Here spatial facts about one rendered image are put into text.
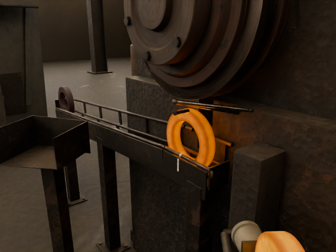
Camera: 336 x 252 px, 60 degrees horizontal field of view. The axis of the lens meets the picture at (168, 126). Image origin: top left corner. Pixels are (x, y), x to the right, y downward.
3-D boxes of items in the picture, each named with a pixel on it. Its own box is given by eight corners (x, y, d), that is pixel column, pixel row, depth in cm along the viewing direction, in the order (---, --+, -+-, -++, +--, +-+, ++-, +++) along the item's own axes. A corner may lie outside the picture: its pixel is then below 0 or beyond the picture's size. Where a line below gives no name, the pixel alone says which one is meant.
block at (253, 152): (252, 220, 80) (260, 138, 72) (278, 235, 74) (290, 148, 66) (225, 236, 74) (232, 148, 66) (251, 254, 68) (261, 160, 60)
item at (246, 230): (259, 246, 60) (261, 219, 59) (277, 277, 51) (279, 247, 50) (230, 247, 60) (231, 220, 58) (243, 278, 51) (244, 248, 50)
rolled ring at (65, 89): (66, 87, 160) (72, 86, 162) (56, 85, 174) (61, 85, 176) (71, 120, 164) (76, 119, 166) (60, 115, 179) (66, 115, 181)
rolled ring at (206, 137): (208, 118, 74) (217, 115, 76) (165, 103, 88) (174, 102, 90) (205, 182, 80) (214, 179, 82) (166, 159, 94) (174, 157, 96)
